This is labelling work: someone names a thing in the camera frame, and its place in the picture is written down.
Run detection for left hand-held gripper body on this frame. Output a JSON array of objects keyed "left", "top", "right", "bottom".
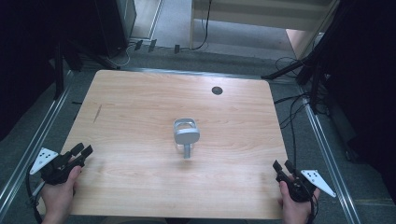
[{"left": 29, "top": 147, "right": 86, "bottom": 187}]

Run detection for white furniture frame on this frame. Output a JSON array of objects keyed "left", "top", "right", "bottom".
[{"left": 189, "top": 0, "right": 341, "bottom": 60}]

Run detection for black cabinet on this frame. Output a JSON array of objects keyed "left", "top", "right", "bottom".
[{"left": 92, "top": 0, "right": 138, "bottom": 58}]

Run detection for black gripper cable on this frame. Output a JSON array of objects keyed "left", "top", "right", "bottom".
[
  {"left": 308, "top": 199, "right": 319, "bottom": 224},
  {"left": 25, "top": 167, "right": 44, "bottom": 224}
]

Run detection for person's right hand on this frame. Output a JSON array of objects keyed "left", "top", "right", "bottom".
[{"left": 278, "top": 180, "right": 321, "bottom": 219}]

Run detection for person's left hand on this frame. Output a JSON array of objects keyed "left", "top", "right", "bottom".
[{"left": 39, "top": 165, "right": 83, "bottom": 218}]

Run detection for black hanging cable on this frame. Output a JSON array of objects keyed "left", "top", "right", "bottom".
[{"left": 189, "top": 0, "right": 213, "bottom": 51}]

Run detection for black tripod stand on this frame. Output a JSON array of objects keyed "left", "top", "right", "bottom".
[{"left": 261, "top": 46, "right": 325, "bottom": 87}]

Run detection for black upright stand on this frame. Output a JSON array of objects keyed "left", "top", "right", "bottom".
[{"left": 53, "top": 40, "right": 65, "bottom": 101}]

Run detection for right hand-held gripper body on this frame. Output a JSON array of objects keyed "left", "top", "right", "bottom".
[{"left": 276, "top": 169, "right": 337, "bottom": 203}]

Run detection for metal floor rail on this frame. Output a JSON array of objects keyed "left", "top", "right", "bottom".
[
  {"left": 124, "top": 66, "right": 301, "bottom": 82},
  {"left": 0, "top": 70, "right": 75, "bottom": 213},
  {"left": 299, "top": 92, "right": 362, "bottom": 224}
]

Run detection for white floor cable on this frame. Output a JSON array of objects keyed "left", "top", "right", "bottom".
[{"left": 108, "top": 43, "right": 133, "bottom": 69}]

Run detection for black floor cables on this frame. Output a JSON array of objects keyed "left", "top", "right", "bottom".
[{"left": 273, "top": 55, "right": 314, "bottom": 161}]

